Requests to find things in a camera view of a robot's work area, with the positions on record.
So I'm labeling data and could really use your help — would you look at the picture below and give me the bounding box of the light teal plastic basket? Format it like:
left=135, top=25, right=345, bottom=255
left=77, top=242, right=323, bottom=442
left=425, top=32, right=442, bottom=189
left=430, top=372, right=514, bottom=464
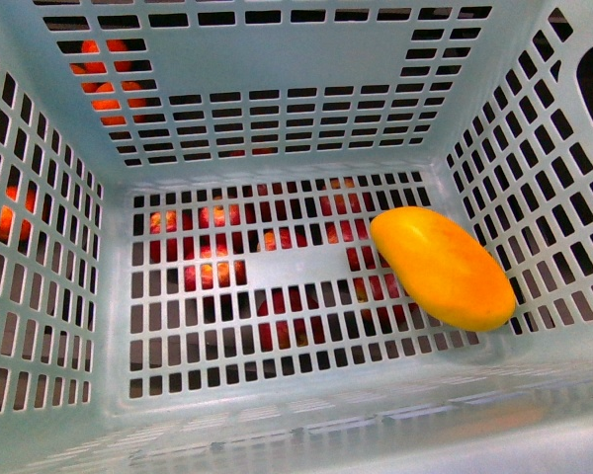
left=0, top=1, right=593, bottom=473

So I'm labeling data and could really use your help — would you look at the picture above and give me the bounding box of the yellow mango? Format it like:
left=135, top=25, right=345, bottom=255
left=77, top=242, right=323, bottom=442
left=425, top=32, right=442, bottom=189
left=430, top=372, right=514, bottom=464
left=370, top=206, right=516, bottom=332

